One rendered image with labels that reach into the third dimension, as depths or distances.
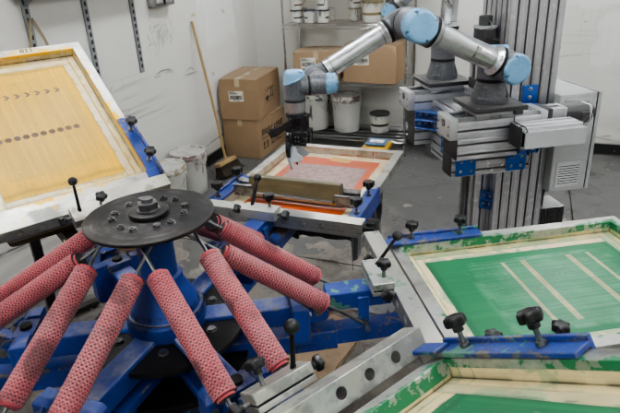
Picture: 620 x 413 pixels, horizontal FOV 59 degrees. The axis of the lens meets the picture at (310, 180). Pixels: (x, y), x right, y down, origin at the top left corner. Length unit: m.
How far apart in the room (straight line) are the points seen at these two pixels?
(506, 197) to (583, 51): 2.97
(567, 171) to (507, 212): 0.33
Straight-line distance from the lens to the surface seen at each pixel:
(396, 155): 2.51
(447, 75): 2.76
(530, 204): 2.84
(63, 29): 3.95
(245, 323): 1.16
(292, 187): 2.09
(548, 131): 2.35
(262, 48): 6.15
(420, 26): 1.99
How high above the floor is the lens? 1.85
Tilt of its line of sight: 22 degrees down
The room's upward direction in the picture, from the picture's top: 3 degrees counter-clockwise
